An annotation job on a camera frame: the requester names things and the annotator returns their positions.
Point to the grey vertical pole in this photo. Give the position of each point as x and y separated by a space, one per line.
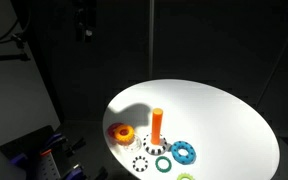
151 38

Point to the orange ring toss peg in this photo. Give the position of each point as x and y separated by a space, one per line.
157 116

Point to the black equipment with purple parts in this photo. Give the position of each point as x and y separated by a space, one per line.
45 155

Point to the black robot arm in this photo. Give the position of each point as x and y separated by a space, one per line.
84 19

